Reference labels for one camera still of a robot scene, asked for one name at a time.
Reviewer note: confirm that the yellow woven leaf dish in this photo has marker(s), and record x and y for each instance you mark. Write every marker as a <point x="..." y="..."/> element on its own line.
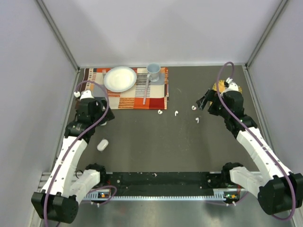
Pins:
<point x="222" y="87"/>

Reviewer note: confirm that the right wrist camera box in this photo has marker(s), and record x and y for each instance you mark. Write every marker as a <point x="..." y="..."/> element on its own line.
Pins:
<point x="230" y="85"/>

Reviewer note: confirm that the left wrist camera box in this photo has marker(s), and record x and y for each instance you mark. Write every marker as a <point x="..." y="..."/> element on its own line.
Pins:
<point x="83" y="95"/>

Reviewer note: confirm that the grey slotted cable duct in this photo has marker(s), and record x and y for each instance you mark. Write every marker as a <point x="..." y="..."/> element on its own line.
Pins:
<point x="103" y="195"/>

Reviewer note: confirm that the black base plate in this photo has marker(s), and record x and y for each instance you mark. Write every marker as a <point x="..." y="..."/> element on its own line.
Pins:
<point x="167" y="183"/>

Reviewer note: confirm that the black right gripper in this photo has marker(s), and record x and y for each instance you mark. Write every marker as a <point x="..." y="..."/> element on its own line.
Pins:
<point x="201" y="102"/>

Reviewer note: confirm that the colourful patchwork placemat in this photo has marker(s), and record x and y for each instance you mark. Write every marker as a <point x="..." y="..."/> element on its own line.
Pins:
<point x="157" y="94"/>

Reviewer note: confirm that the pink plastic spoon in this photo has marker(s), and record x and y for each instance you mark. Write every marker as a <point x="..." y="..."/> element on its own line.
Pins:
<point x="146" y="88"/>

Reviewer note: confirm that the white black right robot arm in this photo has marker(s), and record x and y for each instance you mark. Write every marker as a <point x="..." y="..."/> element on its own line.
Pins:
<point x="277" y="189"/>

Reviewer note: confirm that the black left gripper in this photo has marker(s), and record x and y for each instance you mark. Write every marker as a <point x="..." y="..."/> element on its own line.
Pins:
<point x="104" y="103"/>

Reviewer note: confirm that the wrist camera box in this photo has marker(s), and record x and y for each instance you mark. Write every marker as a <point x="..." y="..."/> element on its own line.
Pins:
<point x="83" y="95"/>
<point x="230" y="85"/>

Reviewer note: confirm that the silver fork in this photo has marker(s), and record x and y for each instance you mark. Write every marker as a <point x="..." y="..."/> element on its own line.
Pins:
<point x="104" y="72"/>

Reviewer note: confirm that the white round plate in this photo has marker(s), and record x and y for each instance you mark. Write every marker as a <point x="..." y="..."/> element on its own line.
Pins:
<point x="120" y="79"/>

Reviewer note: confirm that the light blue cup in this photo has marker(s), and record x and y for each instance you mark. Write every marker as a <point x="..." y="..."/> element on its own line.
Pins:
<point x="153" y="72"/>

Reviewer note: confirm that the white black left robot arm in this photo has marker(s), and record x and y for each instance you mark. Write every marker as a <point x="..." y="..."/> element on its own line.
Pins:
<point x="60" y="197"/>

